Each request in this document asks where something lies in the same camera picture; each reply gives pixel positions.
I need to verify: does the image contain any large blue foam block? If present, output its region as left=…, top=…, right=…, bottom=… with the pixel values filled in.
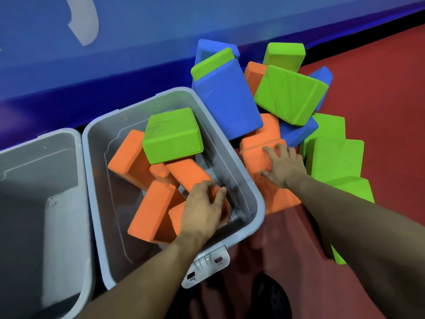
left=192, top=58, right=264, bottom=141

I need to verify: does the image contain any person's left forearm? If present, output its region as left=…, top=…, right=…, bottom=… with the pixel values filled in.
left=76, top=232, right=207, bottom=319

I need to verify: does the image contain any person's right forearm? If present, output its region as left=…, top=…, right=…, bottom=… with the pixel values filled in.
left=286, top=174, right=425, bottom=319

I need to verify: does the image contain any black shoe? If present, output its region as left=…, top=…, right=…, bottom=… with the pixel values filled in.
left=248, top=272, right=293, bottom=319

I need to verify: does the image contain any large green foam block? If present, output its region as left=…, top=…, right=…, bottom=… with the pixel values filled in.
left=254, top=65, right=329, bottom=127

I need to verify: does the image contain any person's right hand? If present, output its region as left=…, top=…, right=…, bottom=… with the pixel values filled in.
left=260, top=144, right=308, bottom=189

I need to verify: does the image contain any grey plastic storage bin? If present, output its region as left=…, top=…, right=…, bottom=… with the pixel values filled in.
left=0, top=128, right=96, bottom=319
left=82, top=86, right=266, bottom=291

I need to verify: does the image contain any orange foam block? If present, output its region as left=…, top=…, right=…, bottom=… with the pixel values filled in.
left=108, top=129, right=154, bottom=192
left=168, top=185, right=232, bottom=237
left=165, top=158, right=213, bottom=194
left=149, top=163, right=180, bottom=187
left=239, top=113, right=281, bottom=150
left=240, top=139, right=302, bottom=216
left=244, top=61, right=268, bottom=97
left=127, top=180, right=187, bottom=244

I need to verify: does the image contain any person's left hand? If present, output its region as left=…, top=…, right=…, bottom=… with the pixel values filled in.
left=180, top=180, right=228, bottom=243

